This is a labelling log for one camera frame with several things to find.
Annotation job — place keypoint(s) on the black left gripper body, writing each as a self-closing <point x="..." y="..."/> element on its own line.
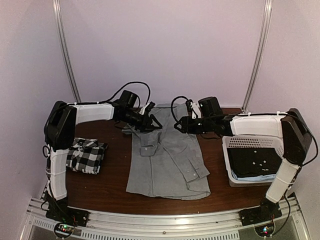
<point x="139" y="124"/>

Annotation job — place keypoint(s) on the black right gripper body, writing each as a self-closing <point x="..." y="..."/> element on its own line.
<point x="205" y="126"/>

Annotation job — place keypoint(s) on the grey long sleeve shirt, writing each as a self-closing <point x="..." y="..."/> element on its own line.
<point x="166" y="163"/>

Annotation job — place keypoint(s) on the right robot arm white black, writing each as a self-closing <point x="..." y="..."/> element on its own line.
<point x="287" y="127"/>

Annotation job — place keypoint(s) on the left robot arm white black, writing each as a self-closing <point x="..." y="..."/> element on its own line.
<point x="59" y="130"/>

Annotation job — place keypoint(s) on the black shirt in basket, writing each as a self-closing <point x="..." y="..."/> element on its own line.
<point x="253" y="162"/>

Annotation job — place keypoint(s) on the black white plaid folded shirt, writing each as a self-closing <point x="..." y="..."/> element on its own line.
<point x="86" y="155"/>

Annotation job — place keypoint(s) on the light blue shirt in basket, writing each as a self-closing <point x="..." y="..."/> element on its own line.
<point x="258" y="178"/>

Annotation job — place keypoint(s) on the right circuit board with LEDs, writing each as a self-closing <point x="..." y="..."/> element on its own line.
<point x="265" y="230"/>

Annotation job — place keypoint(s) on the circuit board with leds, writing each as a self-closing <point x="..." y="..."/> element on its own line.
<point x="62" y="230"/>
<point x="265" y="230"/>

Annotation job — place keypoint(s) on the left circuit board with LEDs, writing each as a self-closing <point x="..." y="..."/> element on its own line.
<point x="62" y="230"/>

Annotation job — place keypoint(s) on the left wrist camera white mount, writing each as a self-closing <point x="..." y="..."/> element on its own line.
<point x="147" y="108"/>

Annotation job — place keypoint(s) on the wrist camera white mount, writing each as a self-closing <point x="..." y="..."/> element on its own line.
<point x="193" y="109"/>
<point x="147" y="108"/>

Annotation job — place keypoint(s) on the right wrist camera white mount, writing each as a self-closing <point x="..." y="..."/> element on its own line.
<point x="193" y="109"/>

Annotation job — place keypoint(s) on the right aluminium frame post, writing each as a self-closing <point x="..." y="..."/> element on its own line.
<point x="264" y="32"/>

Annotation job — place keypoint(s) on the aluminium frame post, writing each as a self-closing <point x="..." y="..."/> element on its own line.
<point x="264" y="32"/>
<point x="64" y="49"/>

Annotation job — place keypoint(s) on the front aluminium rail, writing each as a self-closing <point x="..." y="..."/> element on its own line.
<point x="223" y="225"/>

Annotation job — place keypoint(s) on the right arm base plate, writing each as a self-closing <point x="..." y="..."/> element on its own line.
<point x="263" y="213"/>

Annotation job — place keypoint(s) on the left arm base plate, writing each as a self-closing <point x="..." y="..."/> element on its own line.
<point x="70" y="216"/>

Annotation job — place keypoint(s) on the left aluminium frame post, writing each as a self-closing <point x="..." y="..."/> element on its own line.
<point x="64" y="49"/>

